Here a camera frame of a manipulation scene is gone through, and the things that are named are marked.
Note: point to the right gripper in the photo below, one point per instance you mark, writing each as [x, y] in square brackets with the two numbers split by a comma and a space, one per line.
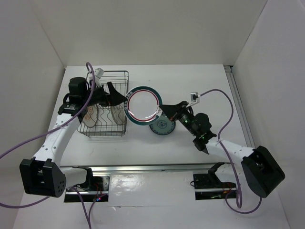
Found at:
[170, 110]

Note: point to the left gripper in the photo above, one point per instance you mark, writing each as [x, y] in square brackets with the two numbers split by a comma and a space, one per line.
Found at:
[116, 98]

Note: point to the clear glass plate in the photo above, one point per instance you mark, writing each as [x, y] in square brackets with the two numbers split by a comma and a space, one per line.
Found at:
[118, 115]

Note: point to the blue floral plate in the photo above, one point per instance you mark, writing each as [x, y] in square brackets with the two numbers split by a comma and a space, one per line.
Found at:
[163, 126]

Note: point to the white plate teal red rim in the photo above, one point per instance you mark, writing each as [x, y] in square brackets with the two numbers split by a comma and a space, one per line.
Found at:
[142, 106]

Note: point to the orange sunburst plate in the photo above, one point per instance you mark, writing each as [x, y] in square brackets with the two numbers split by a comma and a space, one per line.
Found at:
[90, 119]

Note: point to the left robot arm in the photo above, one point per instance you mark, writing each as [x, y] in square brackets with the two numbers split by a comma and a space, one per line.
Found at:
[41, 175]

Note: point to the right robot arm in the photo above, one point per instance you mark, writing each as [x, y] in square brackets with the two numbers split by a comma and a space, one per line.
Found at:
[256, 168]

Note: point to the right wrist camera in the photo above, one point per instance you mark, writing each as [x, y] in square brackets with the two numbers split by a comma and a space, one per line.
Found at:
[195, 99]

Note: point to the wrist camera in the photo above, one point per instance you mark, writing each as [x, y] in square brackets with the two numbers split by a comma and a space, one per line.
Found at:
[99, 72]
[195, 99]

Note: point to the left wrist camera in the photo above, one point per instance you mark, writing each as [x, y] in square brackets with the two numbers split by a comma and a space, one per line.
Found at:
[99, 72]

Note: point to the grey wire dish rack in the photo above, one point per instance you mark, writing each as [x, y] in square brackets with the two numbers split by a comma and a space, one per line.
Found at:
[105, 124]

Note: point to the aluminium rail frame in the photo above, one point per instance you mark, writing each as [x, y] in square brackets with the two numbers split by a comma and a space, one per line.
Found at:
[140, 146]

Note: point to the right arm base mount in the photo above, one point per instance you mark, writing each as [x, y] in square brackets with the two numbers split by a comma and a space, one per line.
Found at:
[208, 186]

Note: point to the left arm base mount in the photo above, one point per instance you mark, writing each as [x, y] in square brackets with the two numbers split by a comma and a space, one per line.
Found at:
[93, 186]

